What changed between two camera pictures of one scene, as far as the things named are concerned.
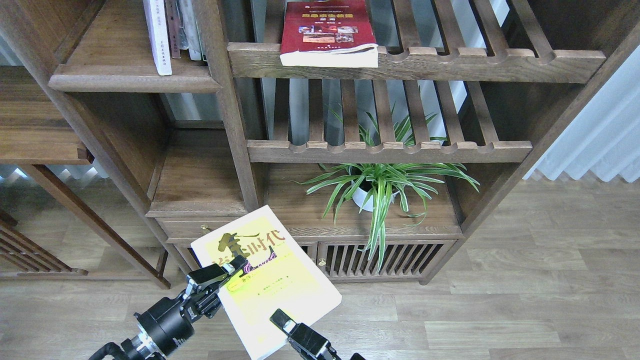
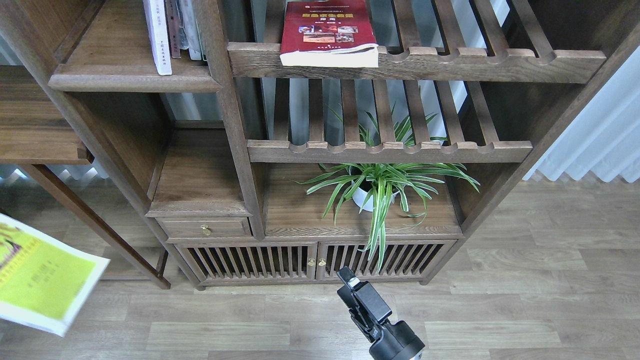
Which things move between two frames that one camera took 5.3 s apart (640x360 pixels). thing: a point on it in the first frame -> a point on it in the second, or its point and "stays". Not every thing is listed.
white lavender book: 157,21 stays
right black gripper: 310,345 -> 392,341
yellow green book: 280,275 -> 44,283
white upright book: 191,31 stays
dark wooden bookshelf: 376,172 stays
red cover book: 328,33 stays
